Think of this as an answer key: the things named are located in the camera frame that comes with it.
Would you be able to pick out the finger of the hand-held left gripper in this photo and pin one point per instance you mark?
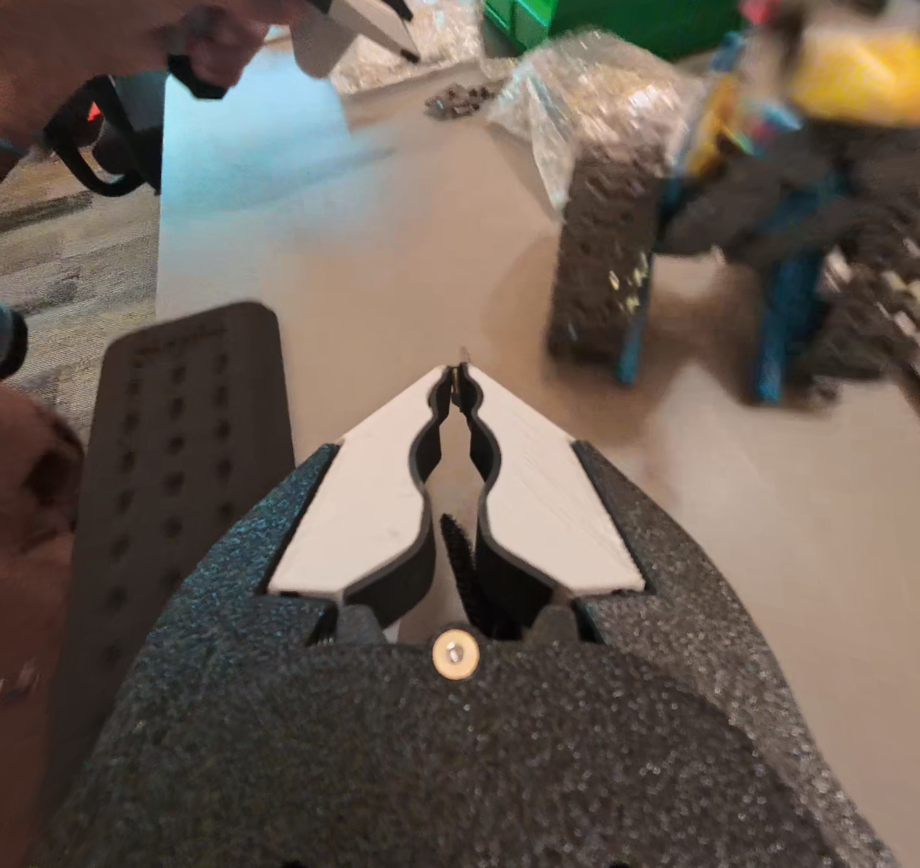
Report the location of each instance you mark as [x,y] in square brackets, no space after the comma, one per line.
[363,16]
[323,45]

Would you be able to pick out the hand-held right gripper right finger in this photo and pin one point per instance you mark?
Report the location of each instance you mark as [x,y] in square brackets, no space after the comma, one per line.
[553,516]

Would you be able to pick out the small bubble wrap bag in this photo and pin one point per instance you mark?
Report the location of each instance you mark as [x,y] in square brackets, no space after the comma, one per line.
[431,27]

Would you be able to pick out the grey desk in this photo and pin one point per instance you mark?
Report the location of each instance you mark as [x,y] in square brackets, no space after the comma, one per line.
[431,236]

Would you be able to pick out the person's left hand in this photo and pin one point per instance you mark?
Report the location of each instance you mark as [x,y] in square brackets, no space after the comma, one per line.
[86,13]

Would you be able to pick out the blue grey toy robot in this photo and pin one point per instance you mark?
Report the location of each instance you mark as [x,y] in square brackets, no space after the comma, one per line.
[790,200]

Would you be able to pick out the large bubble wrap bag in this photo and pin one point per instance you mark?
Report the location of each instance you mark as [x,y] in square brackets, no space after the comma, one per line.
[596,92]

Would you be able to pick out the pile of grey track links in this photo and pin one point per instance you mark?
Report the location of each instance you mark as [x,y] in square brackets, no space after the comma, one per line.
[460,100]

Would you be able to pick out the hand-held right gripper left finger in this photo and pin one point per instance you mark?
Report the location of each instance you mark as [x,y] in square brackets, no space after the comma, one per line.
[359,516]

